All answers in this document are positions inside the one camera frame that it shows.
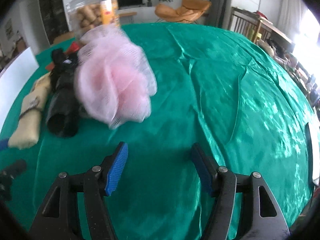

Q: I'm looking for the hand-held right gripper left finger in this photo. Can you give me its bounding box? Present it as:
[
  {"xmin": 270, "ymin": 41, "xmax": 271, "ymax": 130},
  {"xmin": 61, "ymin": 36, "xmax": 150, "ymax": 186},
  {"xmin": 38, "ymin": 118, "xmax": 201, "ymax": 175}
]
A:
[{"xmin": 29, "ymin": 141, "xmax": 129, "ymax": 240}]

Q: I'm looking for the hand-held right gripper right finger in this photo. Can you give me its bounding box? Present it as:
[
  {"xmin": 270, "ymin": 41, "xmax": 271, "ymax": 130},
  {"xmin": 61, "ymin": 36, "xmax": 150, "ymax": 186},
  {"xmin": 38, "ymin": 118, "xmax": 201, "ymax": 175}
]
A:
[{"xmin": 191, "ymin": 142, "xmax": 291, "ymax": 240}]

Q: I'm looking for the white walled cardboard box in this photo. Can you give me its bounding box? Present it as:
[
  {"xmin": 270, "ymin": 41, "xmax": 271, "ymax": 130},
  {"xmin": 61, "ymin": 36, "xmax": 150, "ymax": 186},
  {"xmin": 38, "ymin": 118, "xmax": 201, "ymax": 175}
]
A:
[{"xmin": 0, "ymin": 47, "xmax": 38, "ymax": 130}]

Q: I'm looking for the black plastic bag roll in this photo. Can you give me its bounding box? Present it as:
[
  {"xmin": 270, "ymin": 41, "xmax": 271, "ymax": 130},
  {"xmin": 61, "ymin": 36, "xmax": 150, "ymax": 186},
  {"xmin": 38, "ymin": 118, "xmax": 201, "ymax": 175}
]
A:
[{"xmin": 47, "ymin": 49, "xmax": 84, "ymax": 138}]

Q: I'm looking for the pink mesh bath pouf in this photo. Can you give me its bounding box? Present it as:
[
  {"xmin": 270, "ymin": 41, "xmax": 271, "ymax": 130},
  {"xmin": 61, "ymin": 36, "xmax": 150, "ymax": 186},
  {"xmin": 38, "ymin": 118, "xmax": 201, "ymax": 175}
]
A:
[{"xmin": 74, "ymin": 25, "xmax": 157, "ymax": 130}]

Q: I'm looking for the red snack packet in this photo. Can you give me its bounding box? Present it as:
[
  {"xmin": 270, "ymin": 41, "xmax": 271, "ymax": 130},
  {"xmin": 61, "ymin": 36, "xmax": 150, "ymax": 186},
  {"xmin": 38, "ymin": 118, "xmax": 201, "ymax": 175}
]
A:
[{"xmin": 46, "ymin": 42, "xmax": 80, "ymax": 71}]

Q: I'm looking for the cream folded cloth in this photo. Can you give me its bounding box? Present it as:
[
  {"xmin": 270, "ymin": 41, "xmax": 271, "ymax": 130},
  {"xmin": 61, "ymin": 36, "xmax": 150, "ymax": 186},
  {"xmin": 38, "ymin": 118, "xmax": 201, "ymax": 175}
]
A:
[{"xmin": 7, "ymin": 74, "xmax": 52, "ymax": 150}]

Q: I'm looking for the green satin tablecloth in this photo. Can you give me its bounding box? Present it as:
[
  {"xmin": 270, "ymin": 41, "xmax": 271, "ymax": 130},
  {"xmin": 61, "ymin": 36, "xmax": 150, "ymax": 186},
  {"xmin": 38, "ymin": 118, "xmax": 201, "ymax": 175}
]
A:
[{"xmin": 0, "ymin": 22, "xmax": 320, "ymax": 240}]

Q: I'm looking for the white curved object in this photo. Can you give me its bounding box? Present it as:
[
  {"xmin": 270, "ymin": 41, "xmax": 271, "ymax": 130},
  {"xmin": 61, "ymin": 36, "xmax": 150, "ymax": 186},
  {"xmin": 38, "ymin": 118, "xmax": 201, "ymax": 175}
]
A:
[{"xmin": 305, "ymin": 122, "xmax": 320, "ymax": 186}]

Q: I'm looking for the tall black cabinet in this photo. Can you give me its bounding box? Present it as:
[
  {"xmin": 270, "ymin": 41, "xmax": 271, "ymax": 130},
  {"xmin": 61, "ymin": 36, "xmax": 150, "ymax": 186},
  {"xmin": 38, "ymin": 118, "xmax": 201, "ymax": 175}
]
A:
[{"xmin": 37, "ymin": 0, "xmax": 69, "ymax": 45}]

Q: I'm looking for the clear jar of peanut snacks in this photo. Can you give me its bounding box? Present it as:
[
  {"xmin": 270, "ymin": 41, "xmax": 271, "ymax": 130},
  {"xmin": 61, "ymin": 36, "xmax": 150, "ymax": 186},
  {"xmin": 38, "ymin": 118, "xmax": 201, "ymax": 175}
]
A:
[{"xmin": 65, "ymin": 0, "xmax": 122, "ymax": 40}]

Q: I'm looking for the wooden railed crib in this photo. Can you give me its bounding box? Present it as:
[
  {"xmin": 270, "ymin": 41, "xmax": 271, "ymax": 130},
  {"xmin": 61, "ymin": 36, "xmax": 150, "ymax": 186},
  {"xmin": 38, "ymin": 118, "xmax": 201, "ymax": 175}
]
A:
[{"xmin": 229, "ymin": 6, "xmax": 293, "ymax": 53}]

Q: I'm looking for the wooden bench with metal legs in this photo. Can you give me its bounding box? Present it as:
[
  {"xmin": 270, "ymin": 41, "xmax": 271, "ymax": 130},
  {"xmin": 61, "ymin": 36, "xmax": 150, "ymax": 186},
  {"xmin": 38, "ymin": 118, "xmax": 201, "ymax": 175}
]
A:
[{"xmin": 119, "ymin": 11, "xmax": 137, "ymax": 25}]

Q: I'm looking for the white television cabinet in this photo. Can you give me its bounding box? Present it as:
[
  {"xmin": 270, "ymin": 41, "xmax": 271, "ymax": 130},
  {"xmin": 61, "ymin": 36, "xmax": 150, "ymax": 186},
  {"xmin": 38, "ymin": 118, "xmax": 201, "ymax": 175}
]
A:
[{"xmin": 119, "ymin": 5, "xmax": 160, "ymax": 25}]

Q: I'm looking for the orange lounge chair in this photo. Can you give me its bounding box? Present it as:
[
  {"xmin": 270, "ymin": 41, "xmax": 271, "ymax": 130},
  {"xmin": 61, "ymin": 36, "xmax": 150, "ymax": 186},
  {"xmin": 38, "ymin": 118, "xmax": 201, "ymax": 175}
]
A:
[{"xmin": 154, "ymin": 0, "xmax": 212, "ymax": 24}]

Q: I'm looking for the grey curtain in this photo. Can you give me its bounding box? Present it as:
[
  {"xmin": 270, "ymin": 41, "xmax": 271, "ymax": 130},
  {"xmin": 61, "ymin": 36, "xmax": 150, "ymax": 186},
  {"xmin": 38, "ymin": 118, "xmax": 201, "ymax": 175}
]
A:
[{"xmin": 209, "ymin": 0, "xmax": 234, "ymax": 29}]

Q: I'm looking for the white sheer curtain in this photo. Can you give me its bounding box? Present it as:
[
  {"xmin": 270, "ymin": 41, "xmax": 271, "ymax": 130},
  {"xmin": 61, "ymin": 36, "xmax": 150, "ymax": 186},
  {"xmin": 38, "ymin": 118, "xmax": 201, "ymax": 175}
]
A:
[{"xmin": 282, "ymin": 0, "xmax": 308, "ymax": 40}]

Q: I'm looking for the framed wall picture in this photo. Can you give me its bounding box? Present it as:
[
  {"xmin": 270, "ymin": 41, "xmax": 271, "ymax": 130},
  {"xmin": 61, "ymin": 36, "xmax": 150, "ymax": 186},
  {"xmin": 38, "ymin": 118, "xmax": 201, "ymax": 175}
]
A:
[{"xmin": 5, "ymin": 17, "xmax": 13, "ymax": 40}]

